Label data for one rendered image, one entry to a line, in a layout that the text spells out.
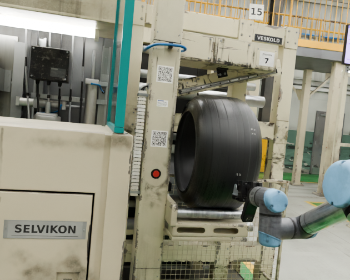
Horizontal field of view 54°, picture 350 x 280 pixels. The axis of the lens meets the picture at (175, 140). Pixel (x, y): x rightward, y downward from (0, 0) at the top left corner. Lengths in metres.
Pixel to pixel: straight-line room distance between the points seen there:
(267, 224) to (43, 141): 0.79
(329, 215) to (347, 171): 0.30
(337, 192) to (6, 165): 0.73
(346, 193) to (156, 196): 0.91
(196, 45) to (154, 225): 0.95
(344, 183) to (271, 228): 0.39
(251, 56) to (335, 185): 1.20
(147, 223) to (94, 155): 0.96
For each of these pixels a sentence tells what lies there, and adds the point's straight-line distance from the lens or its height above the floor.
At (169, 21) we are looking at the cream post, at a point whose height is 1.74.
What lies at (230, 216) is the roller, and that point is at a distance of 1.63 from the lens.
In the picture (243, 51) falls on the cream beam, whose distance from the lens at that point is 1.98.
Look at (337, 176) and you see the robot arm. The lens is 0.93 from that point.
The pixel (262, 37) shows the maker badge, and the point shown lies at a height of 1.90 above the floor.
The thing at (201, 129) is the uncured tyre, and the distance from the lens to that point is 1.45.
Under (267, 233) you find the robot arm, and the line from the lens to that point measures 1.22.
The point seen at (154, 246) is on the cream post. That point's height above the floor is 0.72.
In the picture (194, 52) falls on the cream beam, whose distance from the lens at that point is 1.88.
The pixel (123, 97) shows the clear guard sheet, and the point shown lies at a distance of 0.68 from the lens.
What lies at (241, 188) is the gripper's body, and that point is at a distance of 1.36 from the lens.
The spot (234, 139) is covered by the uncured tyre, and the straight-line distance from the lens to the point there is 1.45.
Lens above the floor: 1.30
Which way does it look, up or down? 3 degrees down
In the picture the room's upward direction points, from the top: 5 degrees clockwise
